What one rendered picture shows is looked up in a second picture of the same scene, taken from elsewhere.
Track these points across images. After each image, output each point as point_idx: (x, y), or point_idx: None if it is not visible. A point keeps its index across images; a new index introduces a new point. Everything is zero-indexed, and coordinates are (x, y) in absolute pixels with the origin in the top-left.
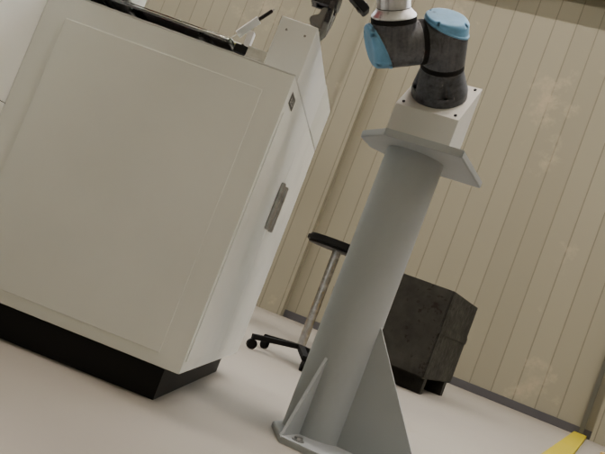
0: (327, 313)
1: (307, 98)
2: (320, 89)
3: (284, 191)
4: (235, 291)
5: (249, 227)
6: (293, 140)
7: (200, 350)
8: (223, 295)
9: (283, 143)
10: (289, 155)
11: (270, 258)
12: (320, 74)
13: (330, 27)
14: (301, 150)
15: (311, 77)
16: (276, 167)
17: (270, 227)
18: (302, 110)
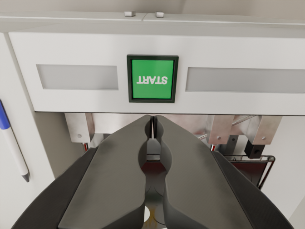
0: None
1: (239, 27)
2: (122, 30)
3: (132, 13)
4: (177, 14)
5: (234, 17)
6: (202, 21)
7: (213, 14)
8: (217, 15)
9: (268, 21)
10: (189, 19)
11: (41, 12)
12: (222, 33)
13: (85, 156)
14: (82, 20)
15: (296, 31)
16: (237, 19)
17: (135, 13)
18: (230, 26)
